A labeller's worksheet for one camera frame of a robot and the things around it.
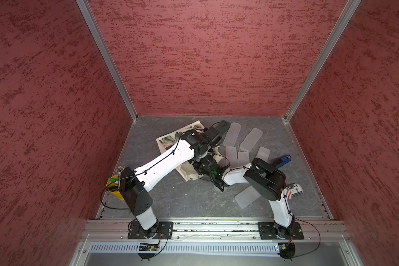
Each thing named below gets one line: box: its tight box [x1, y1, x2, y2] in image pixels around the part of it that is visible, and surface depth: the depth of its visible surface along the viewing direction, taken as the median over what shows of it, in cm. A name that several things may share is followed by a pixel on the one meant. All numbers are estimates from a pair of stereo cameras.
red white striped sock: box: [283, 182, 304, 201], surface depth 85 cm
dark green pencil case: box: [211, 120, 231, 138], surface depth 116 cm
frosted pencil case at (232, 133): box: [222, 121, 242, 147], surface depth 112 cm
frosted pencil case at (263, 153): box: [255, 146, 271, 163], surface depth 103 cm
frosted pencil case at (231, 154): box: [225, 146, 238, 168], surface depth 102 cm
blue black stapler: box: [275, 154, 292, 169], surface depth 97 cm
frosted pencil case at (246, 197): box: [234, 185, 262, 209], surface depth 84 cm
